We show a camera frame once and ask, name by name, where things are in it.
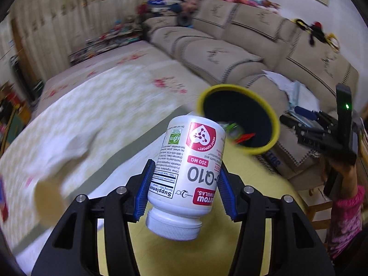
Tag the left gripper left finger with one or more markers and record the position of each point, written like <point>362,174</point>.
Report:
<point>71,249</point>

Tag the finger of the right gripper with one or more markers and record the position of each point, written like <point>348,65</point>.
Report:
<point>289,122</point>
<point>310,115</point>

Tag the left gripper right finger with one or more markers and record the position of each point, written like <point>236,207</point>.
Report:
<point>296,249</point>

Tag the black bin yellow rim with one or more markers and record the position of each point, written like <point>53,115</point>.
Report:
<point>249,111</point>

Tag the white supplement bottle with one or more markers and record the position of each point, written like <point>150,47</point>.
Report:
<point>185,179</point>

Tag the pink sleeve forearm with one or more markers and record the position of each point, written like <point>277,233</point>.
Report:
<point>346,222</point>

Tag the person's right hand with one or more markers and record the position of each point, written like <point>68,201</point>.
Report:
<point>349,184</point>

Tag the papers and plastic folder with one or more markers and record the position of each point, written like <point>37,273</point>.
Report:
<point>298,94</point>

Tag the yellow patterned tablecloth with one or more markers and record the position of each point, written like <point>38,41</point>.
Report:
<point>91,141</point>

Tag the black yellow plush toy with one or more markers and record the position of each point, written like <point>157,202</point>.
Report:
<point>316,32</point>

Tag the beige sofa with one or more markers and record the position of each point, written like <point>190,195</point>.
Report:
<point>237,44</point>

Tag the floral floor mat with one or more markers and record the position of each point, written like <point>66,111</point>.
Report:
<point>139,63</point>

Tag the low shelf with clutter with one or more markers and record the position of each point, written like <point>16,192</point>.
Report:
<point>117,37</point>

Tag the beige curtains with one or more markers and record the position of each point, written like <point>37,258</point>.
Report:
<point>51,30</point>

